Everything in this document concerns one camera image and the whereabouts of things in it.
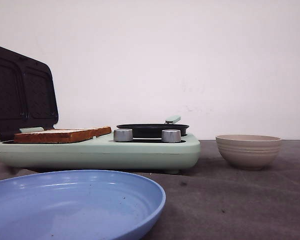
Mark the beige ribbed bowl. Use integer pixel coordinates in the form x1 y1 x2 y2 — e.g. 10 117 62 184
215 134 282 170

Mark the mint green breakfast maker base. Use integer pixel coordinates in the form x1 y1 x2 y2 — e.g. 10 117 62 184
0 127 201 173

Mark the toast bread slice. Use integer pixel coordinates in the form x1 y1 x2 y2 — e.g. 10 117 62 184
13 131 107 144
40 126 112 137

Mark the black frying pan green handle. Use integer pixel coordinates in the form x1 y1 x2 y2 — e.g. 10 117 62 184
116 115 190 138

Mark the left silver control knob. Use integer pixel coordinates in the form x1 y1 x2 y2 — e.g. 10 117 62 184
113 128 134 142

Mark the right silver control knob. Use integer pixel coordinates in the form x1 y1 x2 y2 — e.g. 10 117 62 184
161 129 182 143

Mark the silver control knob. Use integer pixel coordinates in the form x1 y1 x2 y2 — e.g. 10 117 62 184
161 129 182 143
113 128 134 142

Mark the breakfast maker hinged lid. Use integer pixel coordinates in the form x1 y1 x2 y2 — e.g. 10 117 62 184
0 46 59 142

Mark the blue plate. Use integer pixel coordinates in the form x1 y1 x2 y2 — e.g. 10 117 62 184
0 170 166 240

